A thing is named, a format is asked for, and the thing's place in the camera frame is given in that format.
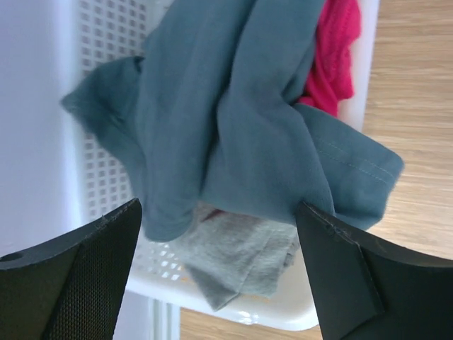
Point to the teal blue t-shirt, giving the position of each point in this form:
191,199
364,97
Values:
218,122

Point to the white plastic laundry basket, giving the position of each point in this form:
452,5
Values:
69,89

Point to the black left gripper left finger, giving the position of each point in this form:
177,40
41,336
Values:
72,286

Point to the grey t-shirt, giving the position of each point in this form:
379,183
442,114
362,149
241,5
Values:
228,255

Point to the pink t-shirt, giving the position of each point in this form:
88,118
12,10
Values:
330,79

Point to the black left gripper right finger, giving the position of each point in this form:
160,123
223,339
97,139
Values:
367,288

